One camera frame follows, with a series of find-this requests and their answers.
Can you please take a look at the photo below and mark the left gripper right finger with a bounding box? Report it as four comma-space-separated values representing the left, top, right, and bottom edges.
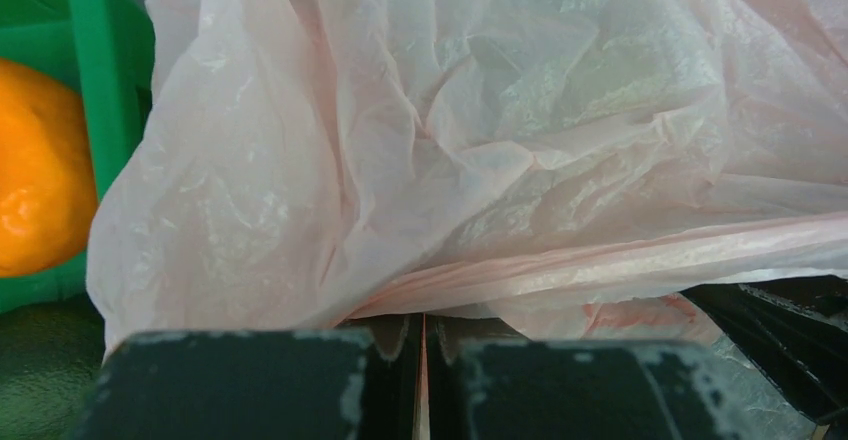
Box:
426, 317, 756, 439

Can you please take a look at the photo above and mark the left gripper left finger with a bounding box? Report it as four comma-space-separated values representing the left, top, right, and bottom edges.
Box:
69, 328, 420, 439

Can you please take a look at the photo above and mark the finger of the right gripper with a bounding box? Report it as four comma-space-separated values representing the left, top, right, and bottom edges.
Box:
683, 276, 847, 425

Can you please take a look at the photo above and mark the pink plastic bag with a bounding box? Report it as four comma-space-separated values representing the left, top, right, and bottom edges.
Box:
86, 0, 848, 440

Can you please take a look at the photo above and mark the dark green fake avocado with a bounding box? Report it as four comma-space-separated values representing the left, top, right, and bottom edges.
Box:
1, 295, 104, 439

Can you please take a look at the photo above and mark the orange fake fruit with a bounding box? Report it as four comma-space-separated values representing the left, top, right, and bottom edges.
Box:
1, 59, 99, 278

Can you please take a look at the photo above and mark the green plastic tray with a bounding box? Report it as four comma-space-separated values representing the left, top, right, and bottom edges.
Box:
1, 0, 154, 312

